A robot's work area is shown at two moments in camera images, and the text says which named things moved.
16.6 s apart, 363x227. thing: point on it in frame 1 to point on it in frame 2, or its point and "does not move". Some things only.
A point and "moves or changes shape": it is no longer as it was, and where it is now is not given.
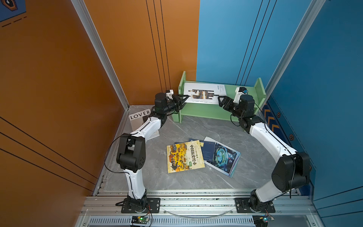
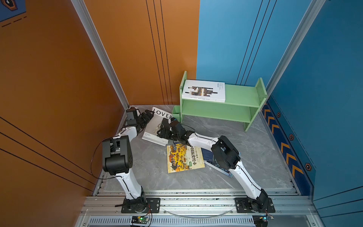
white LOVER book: [137, 119] moves or changes shape
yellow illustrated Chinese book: [185, 156] does not move
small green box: [175, 117] does not move
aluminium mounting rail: [194, 202] does not move
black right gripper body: [230, 106] to [169, 135]
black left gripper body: [174, 105] to [143, 120]
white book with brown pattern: [203, 93] moves or changes shape
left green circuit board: [142, 220] does not move
